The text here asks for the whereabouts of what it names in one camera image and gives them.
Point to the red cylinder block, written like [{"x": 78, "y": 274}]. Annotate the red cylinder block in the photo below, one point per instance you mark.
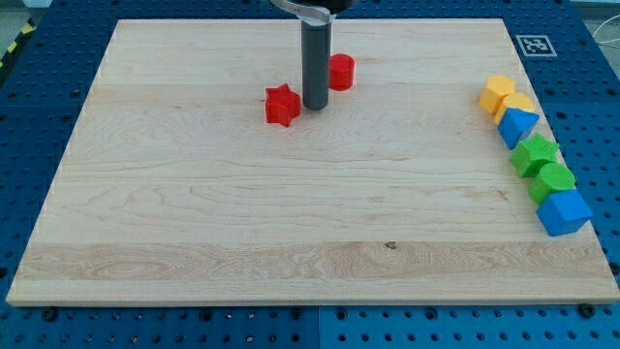
[{"x": 341, "y": 71}]

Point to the black robot arm end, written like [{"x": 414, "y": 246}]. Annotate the black robot arm end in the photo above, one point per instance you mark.
[{"x": 335, "y": 7}]

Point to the red star block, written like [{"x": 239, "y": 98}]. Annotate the red star block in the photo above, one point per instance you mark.
[{"x": 282, "y": 105}]

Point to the wooden board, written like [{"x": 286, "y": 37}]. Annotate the wooden board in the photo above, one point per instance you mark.
[{"x": 173, "y": 189}]

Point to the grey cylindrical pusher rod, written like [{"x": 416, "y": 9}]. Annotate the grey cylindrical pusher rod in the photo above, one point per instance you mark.
[{"x": 315, "y": 55}]

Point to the yellow hexagon block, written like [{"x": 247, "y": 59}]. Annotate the yellow hexagon block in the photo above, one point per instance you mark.
[{"x": 495, "y": 89}]

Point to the blue triangle block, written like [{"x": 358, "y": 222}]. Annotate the blue triangle block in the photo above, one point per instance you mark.
[{"x": 516, "y": 125}]

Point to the yellow round block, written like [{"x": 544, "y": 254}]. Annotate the yellow round block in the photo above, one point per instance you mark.
[{"x": 515, "y": 100}]

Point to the green star block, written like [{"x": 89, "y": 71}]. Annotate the green star block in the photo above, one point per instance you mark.
[{"x": 531, "y": 154}]

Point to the green cylinder block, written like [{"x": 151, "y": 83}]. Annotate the green cylinder block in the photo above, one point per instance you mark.
[{"x": 551, "y": 178}]

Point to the blue cube block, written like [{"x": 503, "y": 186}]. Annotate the blue cube block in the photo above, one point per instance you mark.
[{"x": 563, "y": 213}]

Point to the white fiducial marker tag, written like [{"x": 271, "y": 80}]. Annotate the white fiducial marker tag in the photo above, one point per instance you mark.
[{"x": 536, "y": 46}]

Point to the metal hose clamp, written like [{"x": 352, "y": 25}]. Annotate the metal hose clamp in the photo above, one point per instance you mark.
[{"x": 308, "y": 12}]

